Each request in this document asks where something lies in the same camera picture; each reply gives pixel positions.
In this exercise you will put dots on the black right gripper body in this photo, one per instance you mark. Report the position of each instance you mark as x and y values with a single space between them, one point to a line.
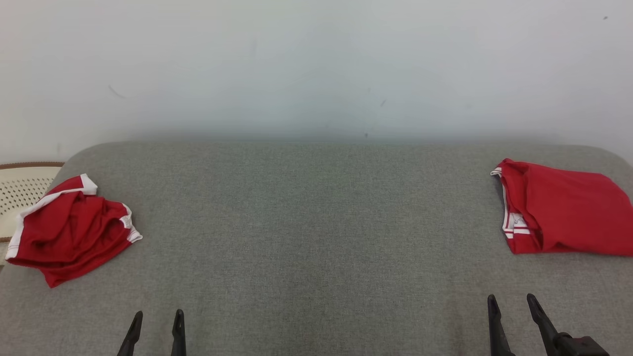
583 346

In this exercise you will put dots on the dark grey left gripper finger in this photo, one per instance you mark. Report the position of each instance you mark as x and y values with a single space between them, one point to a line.
178 341
131 341

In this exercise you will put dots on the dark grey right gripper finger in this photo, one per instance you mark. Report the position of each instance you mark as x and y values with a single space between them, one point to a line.
498 336
544 326

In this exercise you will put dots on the red basketball jersey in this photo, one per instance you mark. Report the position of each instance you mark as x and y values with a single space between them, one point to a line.
568 212

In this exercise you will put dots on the red shorts white stripe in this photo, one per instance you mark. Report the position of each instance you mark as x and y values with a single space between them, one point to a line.
69 232

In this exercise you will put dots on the grey fabric sofa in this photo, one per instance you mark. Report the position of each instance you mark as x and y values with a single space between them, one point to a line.
316 237

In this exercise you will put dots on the cream perforated laundry basket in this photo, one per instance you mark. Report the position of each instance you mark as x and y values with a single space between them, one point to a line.
22 198

